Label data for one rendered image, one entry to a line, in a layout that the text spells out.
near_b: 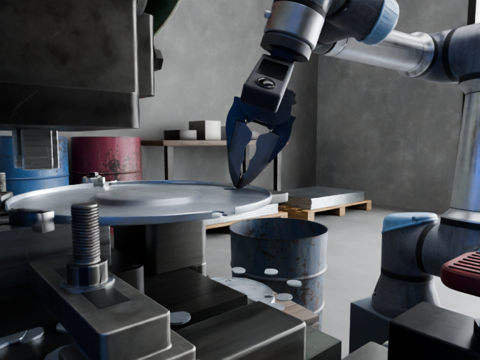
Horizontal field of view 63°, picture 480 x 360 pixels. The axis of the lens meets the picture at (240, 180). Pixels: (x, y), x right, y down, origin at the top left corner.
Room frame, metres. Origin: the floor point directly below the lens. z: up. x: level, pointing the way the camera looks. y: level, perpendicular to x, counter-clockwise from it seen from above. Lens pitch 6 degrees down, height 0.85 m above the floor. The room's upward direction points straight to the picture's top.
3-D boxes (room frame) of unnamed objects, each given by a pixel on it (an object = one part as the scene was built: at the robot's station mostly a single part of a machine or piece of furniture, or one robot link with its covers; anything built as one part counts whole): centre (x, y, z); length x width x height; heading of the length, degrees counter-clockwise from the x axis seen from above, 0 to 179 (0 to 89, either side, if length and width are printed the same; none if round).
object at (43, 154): (0.38, 0.20, 0.84); 0.05 x 0.03 x 0.04; 40
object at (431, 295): (0.89, -0.40, 0.50); 0.15 x 0.15 x 0.10
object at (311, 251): (1.63, -0.16, 0.24); 0.42 x 0.42 x 0.48
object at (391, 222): (0.89, -0.40, 0.62); 0.13 x 0.12 x 0.14; 31
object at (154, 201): (0.45, 0.11, 0.78); 0.29 x 0.29 x 0.01
